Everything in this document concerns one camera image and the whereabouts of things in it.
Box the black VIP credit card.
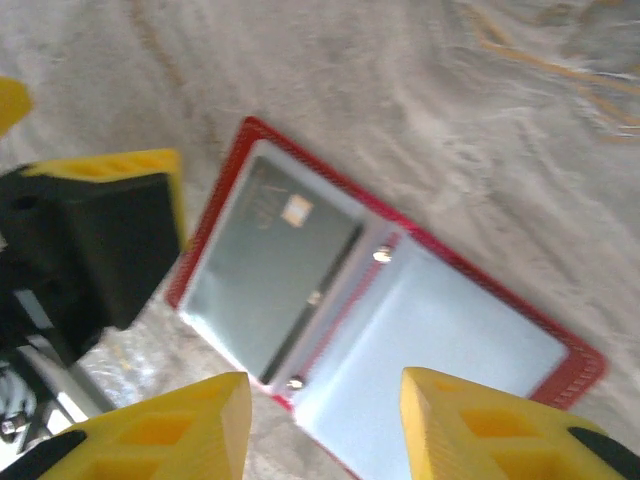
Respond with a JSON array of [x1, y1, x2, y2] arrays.
[[182, 153, 365, 385]]

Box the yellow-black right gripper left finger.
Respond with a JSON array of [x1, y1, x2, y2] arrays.
[[0, 370, 254, 480]]

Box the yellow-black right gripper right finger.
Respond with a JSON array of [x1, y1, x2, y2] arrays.
[[399, 367, 640, 480]]

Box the red card holder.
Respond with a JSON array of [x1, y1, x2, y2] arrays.
[[164, 115, 609, 480]]

